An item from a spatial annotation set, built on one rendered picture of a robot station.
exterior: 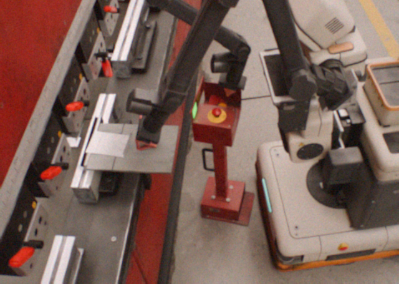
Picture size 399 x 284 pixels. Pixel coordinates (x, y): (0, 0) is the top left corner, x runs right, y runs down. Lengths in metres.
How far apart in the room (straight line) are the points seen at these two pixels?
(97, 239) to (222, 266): 0.98
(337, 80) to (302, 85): 0.12
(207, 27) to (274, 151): 1.30
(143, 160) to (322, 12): 0.67
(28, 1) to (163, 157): 0.61
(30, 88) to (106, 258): 0.59
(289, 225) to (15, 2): 1.50
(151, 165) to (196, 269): 1.00
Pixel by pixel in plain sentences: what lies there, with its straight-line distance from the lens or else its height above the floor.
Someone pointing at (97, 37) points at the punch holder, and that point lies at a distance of 1.42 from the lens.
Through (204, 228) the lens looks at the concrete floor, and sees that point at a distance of 2.36.
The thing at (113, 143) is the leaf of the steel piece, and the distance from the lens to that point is 1.45.
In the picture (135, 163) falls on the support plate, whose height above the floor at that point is 1.00.
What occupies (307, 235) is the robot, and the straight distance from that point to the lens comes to 2.05.
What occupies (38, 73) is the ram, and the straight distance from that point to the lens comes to 1.07.
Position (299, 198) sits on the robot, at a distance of 2.14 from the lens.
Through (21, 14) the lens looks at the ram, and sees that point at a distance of 1.01.
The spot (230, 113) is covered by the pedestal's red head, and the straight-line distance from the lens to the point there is 1.76.
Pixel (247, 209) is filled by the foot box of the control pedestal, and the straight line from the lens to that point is 2.40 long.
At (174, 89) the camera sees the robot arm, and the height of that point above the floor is 1.28.
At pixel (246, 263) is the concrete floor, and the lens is 2.28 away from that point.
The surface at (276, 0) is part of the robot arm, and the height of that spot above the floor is 1.51.
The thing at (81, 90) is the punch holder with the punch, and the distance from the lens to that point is 1.28.
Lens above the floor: 2.11
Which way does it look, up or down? 51 degrees down
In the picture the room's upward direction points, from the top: 6 degrees counter-clockwise
